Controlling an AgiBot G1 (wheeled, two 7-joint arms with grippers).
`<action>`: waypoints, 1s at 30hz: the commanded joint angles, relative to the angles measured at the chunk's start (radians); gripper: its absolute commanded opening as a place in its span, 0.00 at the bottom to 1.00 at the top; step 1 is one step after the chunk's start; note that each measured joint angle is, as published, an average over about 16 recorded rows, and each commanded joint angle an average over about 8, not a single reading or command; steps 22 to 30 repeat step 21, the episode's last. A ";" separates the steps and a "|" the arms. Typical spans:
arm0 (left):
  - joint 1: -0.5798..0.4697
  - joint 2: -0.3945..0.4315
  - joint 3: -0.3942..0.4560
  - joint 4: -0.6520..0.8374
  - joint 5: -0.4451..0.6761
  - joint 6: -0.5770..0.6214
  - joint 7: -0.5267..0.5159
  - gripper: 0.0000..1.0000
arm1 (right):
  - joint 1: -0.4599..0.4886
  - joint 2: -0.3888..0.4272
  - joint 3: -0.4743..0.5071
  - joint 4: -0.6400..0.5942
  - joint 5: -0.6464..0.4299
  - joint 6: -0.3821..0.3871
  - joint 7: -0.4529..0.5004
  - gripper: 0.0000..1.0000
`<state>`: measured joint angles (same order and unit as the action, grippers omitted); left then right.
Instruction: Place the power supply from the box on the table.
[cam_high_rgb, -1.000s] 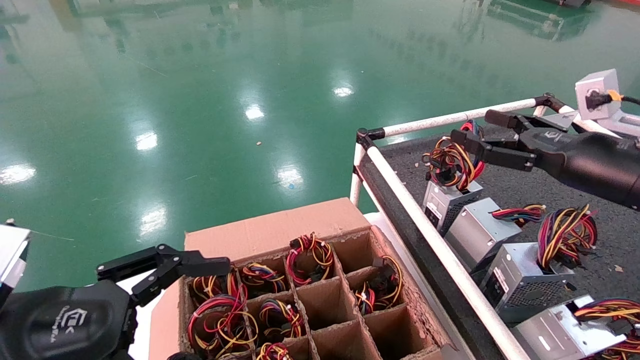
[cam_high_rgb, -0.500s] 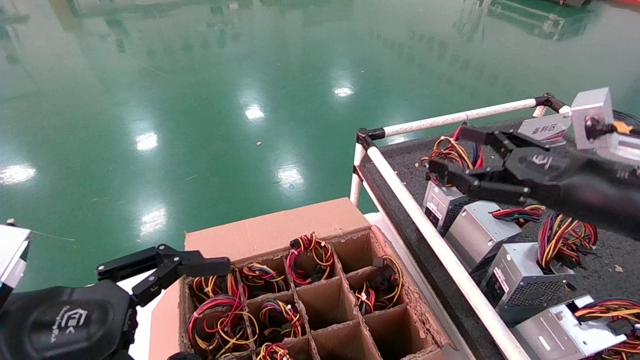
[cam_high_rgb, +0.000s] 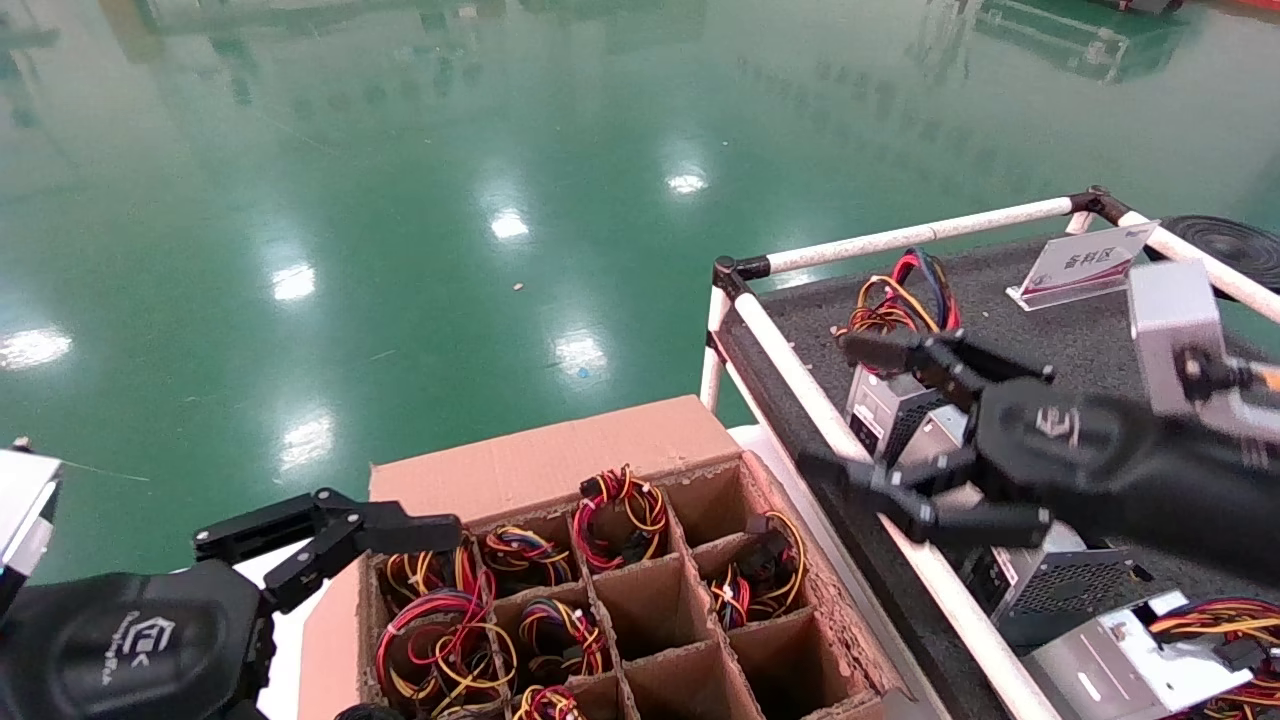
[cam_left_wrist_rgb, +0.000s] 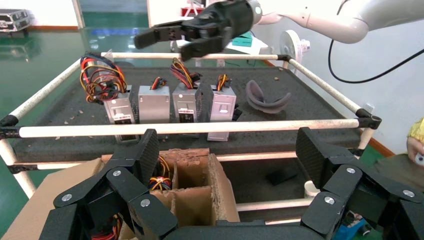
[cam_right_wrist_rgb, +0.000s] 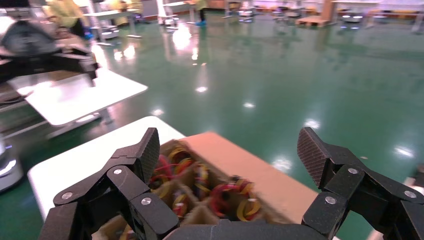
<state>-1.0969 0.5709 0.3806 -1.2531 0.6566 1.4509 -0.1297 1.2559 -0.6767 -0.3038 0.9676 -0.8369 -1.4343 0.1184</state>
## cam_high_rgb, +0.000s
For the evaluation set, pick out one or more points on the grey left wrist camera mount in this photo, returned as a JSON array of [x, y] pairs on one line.
[[25, 500]]

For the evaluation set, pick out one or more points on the brown cardboard divider box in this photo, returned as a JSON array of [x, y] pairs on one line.
[[560, 460]]

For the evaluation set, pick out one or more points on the clear acrylic sign stand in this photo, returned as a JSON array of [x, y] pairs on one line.
[[1080, 265]]

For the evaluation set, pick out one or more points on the silver black flight case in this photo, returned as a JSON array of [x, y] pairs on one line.
[[1080, 40]]

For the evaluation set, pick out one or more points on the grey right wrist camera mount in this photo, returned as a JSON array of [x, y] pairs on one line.
[[1175, 320]]

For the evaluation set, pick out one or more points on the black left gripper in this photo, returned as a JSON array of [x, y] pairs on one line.
[[130, 640]]

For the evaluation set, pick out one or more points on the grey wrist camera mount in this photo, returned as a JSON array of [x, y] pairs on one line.
[[1175, 320], [25, 500]]

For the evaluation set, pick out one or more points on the white pipe table frame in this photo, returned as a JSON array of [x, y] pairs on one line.
[[797, 365]]

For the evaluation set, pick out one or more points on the black ribbed round disc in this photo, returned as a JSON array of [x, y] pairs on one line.
[[1235, 248]]

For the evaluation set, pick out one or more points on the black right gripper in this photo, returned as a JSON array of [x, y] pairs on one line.
[[1120, 470]]

